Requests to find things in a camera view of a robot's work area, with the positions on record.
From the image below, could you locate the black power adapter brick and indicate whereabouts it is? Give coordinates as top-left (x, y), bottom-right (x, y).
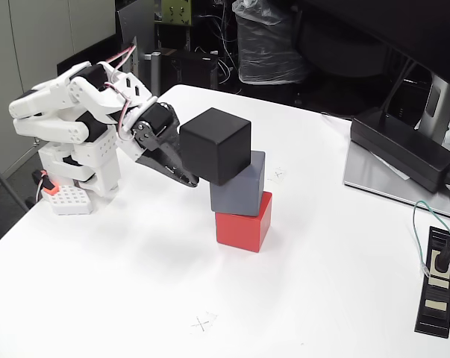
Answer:
top-left (350, 107), bottom-right (450, 193)

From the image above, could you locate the red cube block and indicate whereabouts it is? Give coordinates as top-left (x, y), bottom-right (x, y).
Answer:
top-left (215, 191), bottom-right (273, 254)

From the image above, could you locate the white perforated table clamp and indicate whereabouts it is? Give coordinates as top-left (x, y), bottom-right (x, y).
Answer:
top-left (47, 184), bottom-right (95, 216)

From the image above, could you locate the black power plug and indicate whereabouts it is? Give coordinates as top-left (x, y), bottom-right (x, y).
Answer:
top-left (435, 227), bottom-right (450, 271)

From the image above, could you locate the silver monitor base plate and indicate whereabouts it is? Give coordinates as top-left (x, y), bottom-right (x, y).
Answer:
top-left (343, 139), bottom-right (450, 221)

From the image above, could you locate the black equipment box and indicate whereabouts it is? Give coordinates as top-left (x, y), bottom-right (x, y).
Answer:
top-left (160, 48), bottom-right (220, 90)

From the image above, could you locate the silver monitor stand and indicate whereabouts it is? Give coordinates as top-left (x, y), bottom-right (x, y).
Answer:
top-left (414, 72), bottom-right (450, 145)

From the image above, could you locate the black cube block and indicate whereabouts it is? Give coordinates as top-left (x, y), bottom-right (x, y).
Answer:
top-left (178, 107), bottom-right (252, 186)

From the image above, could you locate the black monitor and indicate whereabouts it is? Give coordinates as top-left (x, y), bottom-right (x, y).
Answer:
top-left (299, 0), bottom-right (450, 98)

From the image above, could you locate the green wire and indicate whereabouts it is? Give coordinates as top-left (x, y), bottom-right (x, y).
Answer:
top-left (412, 200), bottom-right (450, 277)

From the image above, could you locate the plastic-wrapped black bin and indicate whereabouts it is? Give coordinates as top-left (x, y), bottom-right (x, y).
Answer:
top-left (231, 0), bottom-right (307, 86)

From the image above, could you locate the black power strip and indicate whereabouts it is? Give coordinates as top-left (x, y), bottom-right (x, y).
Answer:
top-left (413, 225), bottom-right (450, 339)

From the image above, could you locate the yellow-green perforated panel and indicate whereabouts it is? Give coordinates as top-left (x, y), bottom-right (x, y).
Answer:
top-left (160, 0), bottom-right (193, 26)

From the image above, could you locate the orange cable connector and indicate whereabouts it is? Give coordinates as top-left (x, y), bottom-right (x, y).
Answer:
top-left (40, 170), bottom-right (60, 195)

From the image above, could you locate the grey cube block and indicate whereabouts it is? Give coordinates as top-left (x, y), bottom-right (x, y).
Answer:
top-left (209, 150), bottom-right (266, 218)

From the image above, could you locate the black computer tower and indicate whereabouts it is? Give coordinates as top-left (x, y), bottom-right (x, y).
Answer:
top-left (56, 35), bottom-right (140, 81)

